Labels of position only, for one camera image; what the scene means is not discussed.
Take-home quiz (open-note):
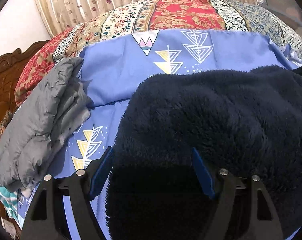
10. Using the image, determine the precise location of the blue printed bedsheet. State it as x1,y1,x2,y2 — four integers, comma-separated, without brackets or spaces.
16,29,301,240

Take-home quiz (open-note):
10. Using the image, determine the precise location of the carved wooden headboard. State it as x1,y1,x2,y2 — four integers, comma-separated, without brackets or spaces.
0,40,50,161

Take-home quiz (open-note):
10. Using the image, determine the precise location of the clear storage box grey lid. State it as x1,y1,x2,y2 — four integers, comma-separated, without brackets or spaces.
256,0,302,42

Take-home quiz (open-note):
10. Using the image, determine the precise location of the teal striped cloth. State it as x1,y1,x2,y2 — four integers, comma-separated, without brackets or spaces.
0,184,25,225

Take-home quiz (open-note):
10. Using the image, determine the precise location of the navy fleece garment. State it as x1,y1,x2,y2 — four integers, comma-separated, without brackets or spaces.
104,64,302,240

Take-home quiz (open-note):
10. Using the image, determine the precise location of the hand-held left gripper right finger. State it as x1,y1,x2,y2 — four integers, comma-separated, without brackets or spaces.
192,147,284,240

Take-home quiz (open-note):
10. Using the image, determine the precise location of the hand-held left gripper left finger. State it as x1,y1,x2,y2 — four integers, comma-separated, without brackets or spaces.
20,146,114,240

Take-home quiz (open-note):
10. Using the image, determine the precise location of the grey puffer jacket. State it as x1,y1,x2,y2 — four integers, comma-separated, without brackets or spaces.
0,57,95,190

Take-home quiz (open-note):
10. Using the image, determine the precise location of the patchwork floral quilt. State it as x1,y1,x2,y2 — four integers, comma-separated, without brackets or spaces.
14,0,302,107

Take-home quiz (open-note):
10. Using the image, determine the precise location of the beige leaf-print curtain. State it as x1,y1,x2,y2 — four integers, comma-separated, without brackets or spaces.
29,0,264,38

